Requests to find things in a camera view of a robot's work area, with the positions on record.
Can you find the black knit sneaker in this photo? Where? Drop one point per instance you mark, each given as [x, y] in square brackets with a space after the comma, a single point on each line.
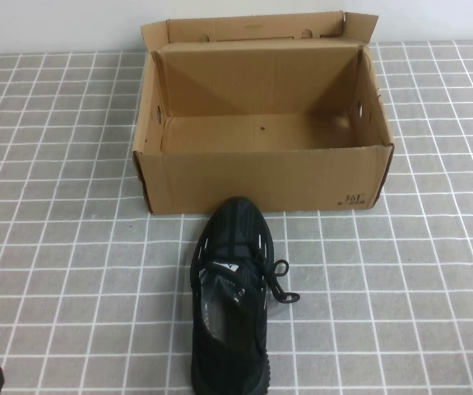
[236, 222]

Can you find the grey white-grid tablecloth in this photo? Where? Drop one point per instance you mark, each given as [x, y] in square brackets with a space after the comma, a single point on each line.
[55, 247]

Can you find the brown cardboard shoe box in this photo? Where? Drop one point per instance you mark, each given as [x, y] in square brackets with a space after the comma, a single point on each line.
[261, 181]

